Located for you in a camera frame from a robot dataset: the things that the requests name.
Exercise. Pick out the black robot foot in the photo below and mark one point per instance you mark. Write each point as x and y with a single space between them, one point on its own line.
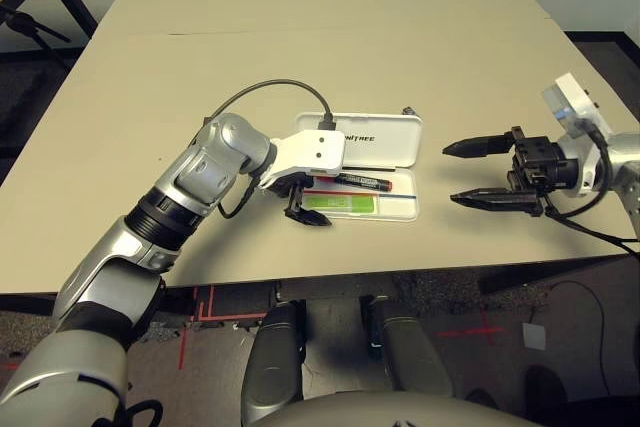
546 392

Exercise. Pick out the black table underframe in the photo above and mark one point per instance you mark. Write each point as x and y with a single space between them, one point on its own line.
525 279

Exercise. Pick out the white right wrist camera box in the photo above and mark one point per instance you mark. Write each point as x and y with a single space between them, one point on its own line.
580 107

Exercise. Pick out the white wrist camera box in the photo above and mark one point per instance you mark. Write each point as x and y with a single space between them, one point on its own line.
580 107
320 152

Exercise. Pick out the grey robot left leg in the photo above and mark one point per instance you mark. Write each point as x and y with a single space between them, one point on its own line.
274 357

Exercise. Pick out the green clear lead case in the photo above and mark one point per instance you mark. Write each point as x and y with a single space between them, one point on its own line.
345 203

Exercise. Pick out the white floor square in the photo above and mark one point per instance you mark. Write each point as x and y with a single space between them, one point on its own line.
534 336

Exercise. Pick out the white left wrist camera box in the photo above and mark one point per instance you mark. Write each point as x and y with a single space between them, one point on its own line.
320 152

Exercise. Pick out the red black whiteboard marker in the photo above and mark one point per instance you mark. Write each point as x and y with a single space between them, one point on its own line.
365 181

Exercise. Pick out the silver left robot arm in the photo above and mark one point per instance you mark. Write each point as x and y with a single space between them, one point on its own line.
210 172

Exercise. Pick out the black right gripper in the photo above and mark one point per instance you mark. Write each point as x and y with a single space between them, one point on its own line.
537 167

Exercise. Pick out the small space print eraser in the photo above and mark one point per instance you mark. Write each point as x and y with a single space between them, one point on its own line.
410 110

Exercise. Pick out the white plastic pencil case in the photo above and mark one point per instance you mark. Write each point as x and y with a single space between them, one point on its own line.
385 139

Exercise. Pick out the grey robot torso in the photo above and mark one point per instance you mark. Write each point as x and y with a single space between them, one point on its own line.
375 414

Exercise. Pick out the black tripod stand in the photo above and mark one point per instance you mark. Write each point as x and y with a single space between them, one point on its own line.
25 22

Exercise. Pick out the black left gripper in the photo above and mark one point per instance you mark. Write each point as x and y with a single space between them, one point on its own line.
297 184

